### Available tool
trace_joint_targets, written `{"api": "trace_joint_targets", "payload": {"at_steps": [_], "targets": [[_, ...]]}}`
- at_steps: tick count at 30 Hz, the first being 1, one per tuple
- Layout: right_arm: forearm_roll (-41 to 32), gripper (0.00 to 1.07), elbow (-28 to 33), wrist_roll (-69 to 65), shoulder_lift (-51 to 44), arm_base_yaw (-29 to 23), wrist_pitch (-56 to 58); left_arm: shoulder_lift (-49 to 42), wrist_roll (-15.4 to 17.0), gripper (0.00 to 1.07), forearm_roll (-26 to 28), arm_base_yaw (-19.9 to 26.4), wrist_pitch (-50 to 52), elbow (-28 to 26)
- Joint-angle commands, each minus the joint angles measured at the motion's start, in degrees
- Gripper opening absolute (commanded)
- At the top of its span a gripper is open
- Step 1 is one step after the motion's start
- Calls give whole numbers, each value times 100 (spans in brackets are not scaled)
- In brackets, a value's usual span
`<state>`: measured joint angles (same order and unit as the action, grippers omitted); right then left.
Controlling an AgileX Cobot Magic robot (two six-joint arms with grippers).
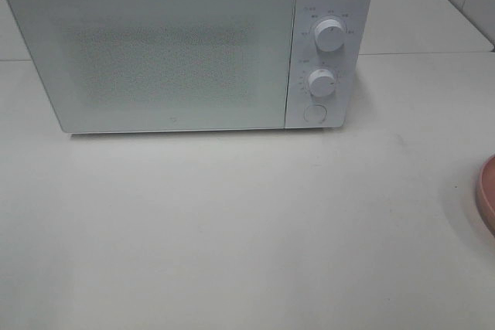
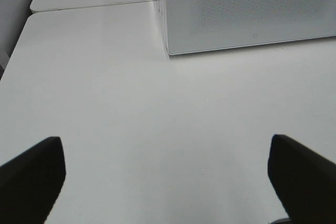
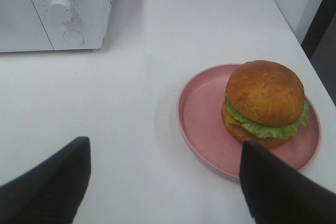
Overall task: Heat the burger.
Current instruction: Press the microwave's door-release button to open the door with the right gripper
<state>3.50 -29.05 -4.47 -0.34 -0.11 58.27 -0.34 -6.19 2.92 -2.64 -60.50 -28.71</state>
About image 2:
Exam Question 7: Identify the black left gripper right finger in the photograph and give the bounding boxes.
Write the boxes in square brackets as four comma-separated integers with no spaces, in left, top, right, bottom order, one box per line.
[267,134,335,223]

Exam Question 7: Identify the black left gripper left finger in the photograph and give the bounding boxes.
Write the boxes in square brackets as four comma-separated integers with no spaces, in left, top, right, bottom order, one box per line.
[1,136,66,223]

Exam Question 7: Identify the white microwave door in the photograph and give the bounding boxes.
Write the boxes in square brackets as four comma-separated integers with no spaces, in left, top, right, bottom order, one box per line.
[159,0,335,55]

